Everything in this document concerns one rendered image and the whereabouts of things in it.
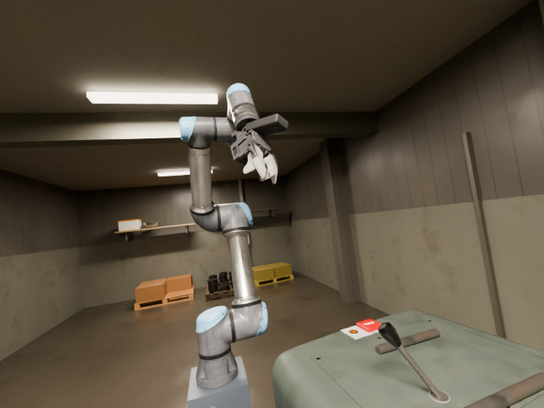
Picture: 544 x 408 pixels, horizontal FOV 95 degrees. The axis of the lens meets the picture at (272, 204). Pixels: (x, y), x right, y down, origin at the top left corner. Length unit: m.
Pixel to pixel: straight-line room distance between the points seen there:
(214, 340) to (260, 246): 7.03
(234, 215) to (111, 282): 7.40
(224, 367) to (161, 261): 7.00
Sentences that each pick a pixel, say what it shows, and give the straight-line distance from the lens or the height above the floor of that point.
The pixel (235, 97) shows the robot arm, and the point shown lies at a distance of 0.79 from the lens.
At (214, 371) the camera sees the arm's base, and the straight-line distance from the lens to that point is 1.05.
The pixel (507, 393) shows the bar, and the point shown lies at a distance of 0.71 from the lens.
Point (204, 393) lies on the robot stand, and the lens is 1.07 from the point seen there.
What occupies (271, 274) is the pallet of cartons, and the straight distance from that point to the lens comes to 7.02.
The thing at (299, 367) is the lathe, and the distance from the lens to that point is 0.78.
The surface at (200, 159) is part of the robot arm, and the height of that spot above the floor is 1.87.
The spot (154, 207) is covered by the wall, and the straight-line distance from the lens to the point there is 7.98.
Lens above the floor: 1.63
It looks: 4 degrees up
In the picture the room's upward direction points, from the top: 7 degrees counter-clockwise
